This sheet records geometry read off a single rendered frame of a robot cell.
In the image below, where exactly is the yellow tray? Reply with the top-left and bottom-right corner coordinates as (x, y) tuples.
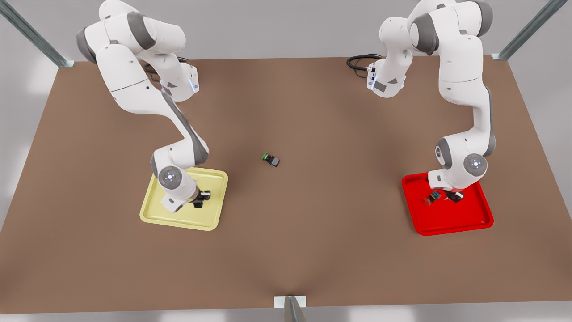
(139, 167), (228, 232)

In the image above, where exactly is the silver frame post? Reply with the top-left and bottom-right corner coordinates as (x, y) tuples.
(274, 295), (307, 322)
(0, 0), (75, 68)
(491, 0), (569, 61)

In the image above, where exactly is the black cable loop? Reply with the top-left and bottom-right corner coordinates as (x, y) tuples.
(346, 54), (384, 79)

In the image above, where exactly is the red tray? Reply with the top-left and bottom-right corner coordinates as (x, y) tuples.
(401, 173), (494, 236)

